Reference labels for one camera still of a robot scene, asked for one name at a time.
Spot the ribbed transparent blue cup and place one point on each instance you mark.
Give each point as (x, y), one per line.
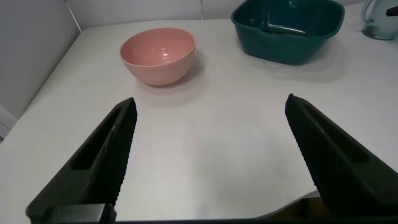
(377, 21)

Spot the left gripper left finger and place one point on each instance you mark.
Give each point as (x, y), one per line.
(93, 174)

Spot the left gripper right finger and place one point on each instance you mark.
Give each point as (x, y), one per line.
(348, 174)

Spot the dark teal square basin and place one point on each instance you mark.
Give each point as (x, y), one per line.
(280, 49)

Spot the pink round bowl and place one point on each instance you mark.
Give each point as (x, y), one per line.
(158, 59)

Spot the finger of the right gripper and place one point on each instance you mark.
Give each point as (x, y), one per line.
(393, 11)

